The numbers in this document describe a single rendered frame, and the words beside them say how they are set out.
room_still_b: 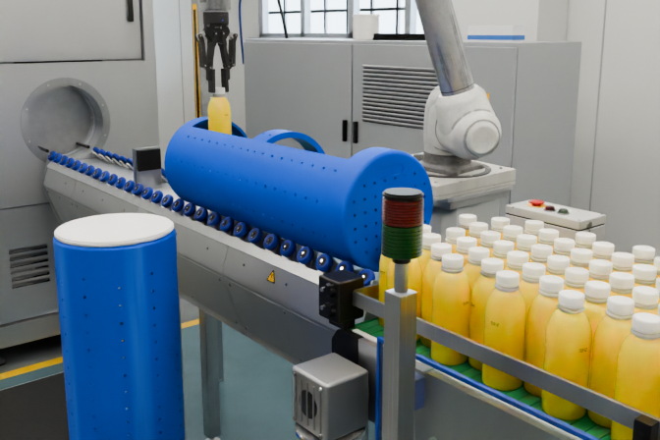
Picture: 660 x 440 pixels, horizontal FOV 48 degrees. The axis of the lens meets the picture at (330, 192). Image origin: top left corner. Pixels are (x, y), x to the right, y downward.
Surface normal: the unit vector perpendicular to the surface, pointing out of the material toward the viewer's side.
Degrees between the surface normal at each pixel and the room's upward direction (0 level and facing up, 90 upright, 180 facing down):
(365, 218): 90
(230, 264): 71
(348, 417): 90
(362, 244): 90
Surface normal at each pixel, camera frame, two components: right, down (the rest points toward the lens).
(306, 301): -0.74, -0.20
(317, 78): -0.77, 0.14
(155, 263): 0.80, 0.13
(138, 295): 0.56, 0.18
